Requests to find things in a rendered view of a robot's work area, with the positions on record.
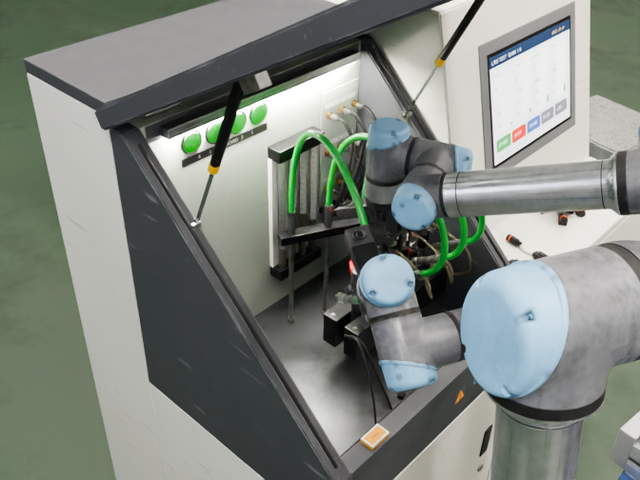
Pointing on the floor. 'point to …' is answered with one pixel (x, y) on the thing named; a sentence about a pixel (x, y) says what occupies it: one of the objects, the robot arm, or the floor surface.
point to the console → (452, 122)
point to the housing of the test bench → (117, 430)
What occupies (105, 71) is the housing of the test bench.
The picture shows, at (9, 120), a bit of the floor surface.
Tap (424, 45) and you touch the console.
